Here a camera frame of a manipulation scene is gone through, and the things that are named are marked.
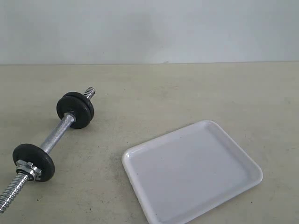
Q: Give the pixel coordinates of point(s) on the black weight plate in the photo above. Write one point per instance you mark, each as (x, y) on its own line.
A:
(83, 98)
(77, 108)
(39, 158)

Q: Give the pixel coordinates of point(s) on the white rectangular tray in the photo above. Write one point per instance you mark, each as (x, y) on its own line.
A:
(183, 174)

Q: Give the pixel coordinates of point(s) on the chrome star collar nut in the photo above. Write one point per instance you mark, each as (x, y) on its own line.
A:
(29, 169)

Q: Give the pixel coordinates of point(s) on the chrome dumbbell bar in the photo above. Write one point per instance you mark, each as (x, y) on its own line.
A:
(16, 185)

